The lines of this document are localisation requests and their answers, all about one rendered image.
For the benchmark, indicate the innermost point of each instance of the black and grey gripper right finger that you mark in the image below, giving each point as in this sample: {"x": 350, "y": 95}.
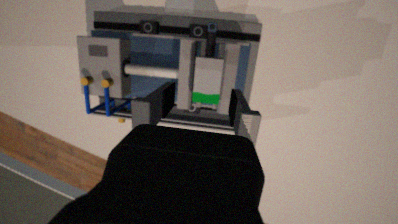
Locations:
{"x": 245, "y": 121}

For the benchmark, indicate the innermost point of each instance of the grey metal block with green end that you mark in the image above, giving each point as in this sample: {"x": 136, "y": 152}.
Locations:
{"x": 207, "y": 80}

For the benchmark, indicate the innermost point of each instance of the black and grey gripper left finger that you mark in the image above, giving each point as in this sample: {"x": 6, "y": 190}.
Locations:
{"x": 154, "y": 107}

